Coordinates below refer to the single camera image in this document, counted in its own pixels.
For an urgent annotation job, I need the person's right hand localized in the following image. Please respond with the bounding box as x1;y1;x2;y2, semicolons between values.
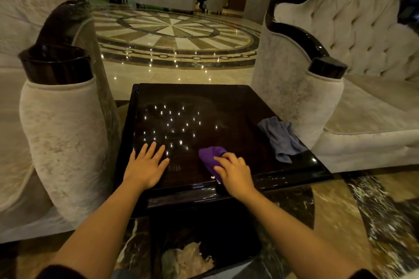
213;152;256;200

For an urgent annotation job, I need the person's left hand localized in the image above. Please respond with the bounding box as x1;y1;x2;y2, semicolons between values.
123;142;170;191

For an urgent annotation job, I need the purple cleaning cloth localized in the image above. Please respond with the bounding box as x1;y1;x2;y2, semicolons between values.
198;146;228;184

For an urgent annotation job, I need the person's right forearm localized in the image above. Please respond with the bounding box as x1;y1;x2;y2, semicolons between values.
229;187;364;279

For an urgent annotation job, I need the person's left forearm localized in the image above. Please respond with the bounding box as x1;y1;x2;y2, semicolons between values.
41;180;148;279

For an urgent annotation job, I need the black waste bin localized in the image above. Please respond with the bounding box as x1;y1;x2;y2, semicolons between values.
148;202;263;279

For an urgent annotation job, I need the dark glossy side table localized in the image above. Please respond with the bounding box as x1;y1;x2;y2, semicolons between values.
114;83;335;219

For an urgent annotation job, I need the grey-blue cloth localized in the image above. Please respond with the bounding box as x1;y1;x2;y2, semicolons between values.
257;117;309;164

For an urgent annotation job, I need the cream velvet sofa, smooth back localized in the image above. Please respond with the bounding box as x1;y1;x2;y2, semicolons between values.
0;0;122;244

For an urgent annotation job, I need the crumpled white paper waste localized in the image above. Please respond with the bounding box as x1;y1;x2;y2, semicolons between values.
161;242;215;279

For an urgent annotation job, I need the small white armchair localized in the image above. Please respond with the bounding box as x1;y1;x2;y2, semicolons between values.
204;0;227;15

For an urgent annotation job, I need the cream tufted velvet sofa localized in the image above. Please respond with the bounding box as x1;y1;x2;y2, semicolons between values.
250;0;419;174

